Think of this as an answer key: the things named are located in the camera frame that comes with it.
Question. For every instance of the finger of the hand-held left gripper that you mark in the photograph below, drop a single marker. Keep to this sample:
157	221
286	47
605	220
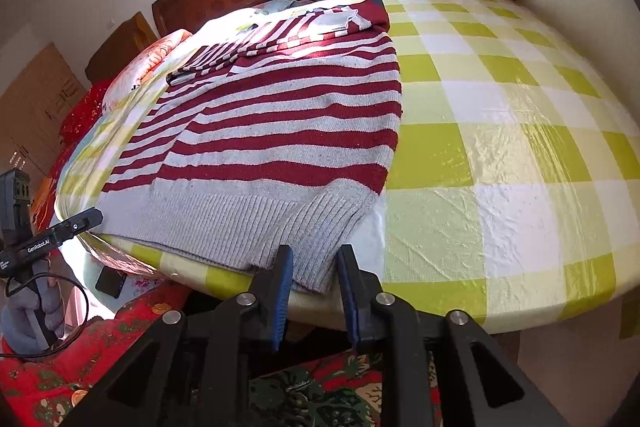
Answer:
80	223

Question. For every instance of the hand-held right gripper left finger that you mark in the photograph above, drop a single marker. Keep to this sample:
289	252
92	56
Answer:
281	297

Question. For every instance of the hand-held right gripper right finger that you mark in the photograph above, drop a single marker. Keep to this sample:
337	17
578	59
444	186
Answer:
349	302

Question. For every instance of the red grey striped sweater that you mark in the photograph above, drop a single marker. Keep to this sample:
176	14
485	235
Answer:
275	122

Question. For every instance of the person's left hand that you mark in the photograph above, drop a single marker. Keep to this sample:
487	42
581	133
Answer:
25	317

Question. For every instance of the black phone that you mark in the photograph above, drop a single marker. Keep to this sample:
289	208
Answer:
110	282

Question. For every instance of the wooden wardrobe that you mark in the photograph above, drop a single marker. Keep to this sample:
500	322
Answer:
35	107

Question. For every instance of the orange floral quilt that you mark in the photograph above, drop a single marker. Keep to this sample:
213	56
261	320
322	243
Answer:
145	62

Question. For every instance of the small wooden headboard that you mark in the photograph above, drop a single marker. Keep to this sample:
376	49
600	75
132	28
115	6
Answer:
120	47

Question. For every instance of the yellow checkered tablecloth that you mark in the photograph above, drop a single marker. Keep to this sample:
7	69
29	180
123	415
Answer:
500	157

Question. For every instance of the white blue pillow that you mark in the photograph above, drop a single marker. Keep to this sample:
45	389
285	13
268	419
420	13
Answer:
277	6

